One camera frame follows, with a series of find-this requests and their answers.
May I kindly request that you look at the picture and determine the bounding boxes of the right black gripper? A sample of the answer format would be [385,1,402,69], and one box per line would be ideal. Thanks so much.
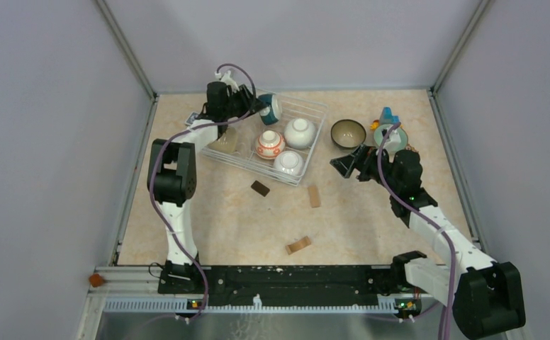
[330,144,401,193]

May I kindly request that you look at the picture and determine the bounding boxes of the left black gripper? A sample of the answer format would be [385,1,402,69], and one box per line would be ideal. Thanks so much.
[222,84,267,120]

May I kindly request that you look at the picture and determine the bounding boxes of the blue bowl white dots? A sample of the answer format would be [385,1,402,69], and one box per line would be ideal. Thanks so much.
[258,93,283,125]

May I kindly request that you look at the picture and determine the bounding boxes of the dark blue bowl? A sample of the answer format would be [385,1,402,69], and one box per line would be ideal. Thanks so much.
[330,119,366,149]

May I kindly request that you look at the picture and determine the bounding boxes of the celadon green bowl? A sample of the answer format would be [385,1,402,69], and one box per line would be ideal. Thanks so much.
[373,124,408,154]

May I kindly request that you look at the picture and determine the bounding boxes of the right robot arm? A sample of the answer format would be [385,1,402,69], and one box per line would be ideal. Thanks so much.
[330,144,526,339]

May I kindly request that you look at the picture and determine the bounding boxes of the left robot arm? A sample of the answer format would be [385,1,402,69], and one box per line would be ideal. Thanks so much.
[147,81,266,294]

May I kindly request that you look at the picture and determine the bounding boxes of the white bowl orange pattern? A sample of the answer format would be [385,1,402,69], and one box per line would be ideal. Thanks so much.
[254,130,286,159]

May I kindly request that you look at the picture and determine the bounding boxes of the beige ceramic mug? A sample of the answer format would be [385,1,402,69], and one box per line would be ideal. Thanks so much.
[208,127,238,154]

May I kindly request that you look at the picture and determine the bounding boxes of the light wooden block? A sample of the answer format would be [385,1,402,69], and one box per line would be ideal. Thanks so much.
[308,185,321,208]

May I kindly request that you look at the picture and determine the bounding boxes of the colourful toy brick car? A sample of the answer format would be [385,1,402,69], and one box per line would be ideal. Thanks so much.
[369,107,401,131]

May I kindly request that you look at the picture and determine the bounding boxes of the plain white bowl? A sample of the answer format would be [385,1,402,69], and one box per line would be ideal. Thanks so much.
[284,118,317,149]

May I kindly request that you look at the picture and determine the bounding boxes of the white bowl front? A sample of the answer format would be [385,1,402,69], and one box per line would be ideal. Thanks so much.
[273,150,305,177]

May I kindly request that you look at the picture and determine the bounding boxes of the dark brown wooden block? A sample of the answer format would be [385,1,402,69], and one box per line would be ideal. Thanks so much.
[251,181,271,197]

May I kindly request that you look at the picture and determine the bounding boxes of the tan wooden arch block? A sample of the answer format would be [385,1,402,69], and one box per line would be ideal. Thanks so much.
[285,236,312,255]

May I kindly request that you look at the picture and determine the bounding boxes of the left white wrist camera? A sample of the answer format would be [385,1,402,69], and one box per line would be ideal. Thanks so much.
[214,69,240,93]

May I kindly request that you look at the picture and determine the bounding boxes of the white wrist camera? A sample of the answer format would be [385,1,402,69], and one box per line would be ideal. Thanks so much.
[214,69,240,93]
[383,128,408,154]

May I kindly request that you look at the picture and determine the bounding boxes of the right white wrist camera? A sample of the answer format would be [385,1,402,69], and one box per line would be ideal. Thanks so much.
[383,128,408,154]

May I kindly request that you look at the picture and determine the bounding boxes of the white wire dish rack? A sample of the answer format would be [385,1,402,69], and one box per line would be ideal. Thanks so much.
[202,90,328,186]

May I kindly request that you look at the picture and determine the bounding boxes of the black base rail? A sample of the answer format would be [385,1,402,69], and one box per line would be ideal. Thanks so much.
[157,263,416,307]

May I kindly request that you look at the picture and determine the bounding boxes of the orange block on frame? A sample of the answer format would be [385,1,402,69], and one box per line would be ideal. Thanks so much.
[89,273,105,288]

